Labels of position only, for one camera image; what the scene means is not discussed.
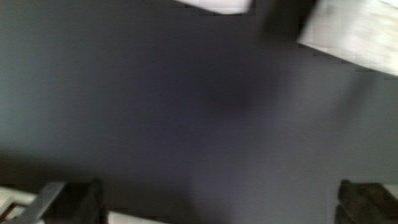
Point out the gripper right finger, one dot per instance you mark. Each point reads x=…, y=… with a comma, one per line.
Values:
x=366, y=203

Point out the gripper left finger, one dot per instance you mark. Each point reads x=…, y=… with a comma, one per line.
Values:
x=68, y=204

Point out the white square table top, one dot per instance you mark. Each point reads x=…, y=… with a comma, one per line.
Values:
x=352, y=31

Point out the white U-shaped obstacle fence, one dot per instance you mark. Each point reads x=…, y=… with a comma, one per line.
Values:
x=226, y=7

